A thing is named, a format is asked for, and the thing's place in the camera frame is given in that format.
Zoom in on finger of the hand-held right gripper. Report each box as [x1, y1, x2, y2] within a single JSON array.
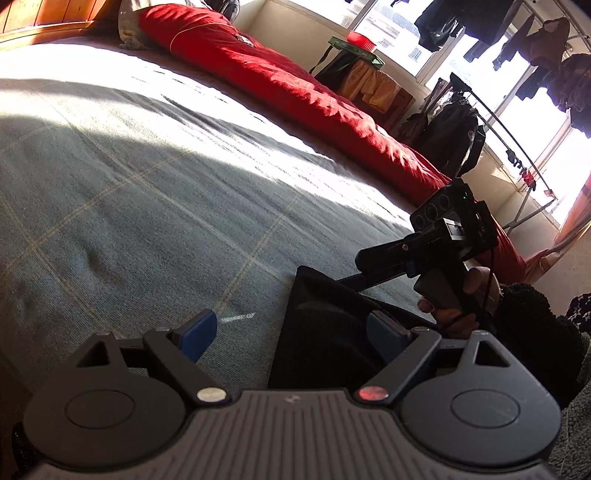
[[333, 270, 386, 294], [355, 232, 445, 278]]

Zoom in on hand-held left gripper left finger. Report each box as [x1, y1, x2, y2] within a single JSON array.
[[74, 310, 231, 408]]

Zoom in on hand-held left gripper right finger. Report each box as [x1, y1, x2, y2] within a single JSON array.
[[355, 310, 514, 409]]

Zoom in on black pants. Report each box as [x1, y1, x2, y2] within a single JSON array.
[[268, 265, 445, 398]]

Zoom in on row of small hung clothes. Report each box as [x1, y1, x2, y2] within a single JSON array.
[[504, 148, 539, 193]]

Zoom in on metal clothes drying rack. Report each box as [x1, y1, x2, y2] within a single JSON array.
[[434, 71, 560, 232]]

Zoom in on person's right hand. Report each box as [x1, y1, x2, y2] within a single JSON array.
[[417, 265, 502, 345]]

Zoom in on black jacket with emblem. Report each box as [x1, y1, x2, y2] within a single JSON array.
[[418, 99, 486, 179]]

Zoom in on orange striped curtain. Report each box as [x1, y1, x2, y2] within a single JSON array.
[[526, 171, 591, 285]]

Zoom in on olive cloth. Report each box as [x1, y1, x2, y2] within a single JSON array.
[[398, 113, 431, 142]]

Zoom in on window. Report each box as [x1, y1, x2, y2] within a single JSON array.
[[277, 0, 591, 223]]

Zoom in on dark star print garment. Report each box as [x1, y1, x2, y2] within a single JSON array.
[[566, 293, 591, 334]]

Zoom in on wooden cabinet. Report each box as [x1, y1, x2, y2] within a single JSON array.
[[342, 69, 415, 136]]

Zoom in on grey checked bed sheet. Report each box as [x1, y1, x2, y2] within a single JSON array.
[[0, 41, 433, 408]]

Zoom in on orange cloth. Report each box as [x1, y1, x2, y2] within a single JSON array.
[[348, 60, 401, 113]]

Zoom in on red quilt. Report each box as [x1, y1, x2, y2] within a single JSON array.
[[139, 4, 528, 283]]

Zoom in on grey fleece clothing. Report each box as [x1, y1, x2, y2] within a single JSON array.
[[545, 330, 591, 480]]

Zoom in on green tray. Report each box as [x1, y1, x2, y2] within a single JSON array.
[[329, 38, 387, 71]]

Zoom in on red plastic basin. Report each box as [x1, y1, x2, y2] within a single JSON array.
[[346, 30, 378, 52]]

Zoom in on grey pillow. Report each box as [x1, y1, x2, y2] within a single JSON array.
[[117, 0, 158, 51]]

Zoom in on wooden headboard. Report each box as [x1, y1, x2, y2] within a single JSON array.
[[0, 0, 124, 45]]

